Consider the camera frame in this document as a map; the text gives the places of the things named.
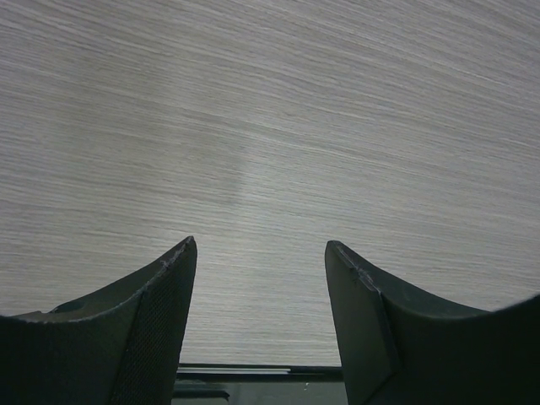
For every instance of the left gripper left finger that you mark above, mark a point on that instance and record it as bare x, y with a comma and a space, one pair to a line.
118, 345

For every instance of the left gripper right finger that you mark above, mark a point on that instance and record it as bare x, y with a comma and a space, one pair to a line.
400, 344

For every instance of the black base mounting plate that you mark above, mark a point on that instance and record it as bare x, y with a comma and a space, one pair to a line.
258, 384

